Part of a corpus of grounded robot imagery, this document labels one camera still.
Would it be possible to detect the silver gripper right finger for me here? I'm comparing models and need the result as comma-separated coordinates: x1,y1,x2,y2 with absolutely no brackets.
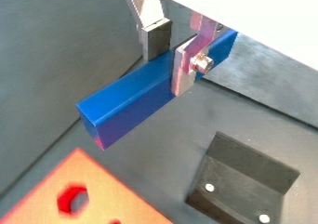
171,12,218,96

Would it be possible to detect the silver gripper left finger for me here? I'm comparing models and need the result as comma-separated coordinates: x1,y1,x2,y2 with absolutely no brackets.
126,0,173,61

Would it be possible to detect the blue rectangular block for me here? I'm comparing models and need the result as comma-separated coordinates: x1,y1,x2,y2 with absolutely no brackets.
75,28,240,152

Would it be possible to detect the black curved fixture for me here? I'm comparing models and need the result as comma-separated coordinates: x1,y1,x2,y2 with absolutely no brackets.
186,133,300,224

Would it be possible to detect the red shape-sorting board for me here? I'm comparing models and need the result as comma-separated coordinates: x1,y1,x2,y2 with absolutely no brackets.
0,149,173,224

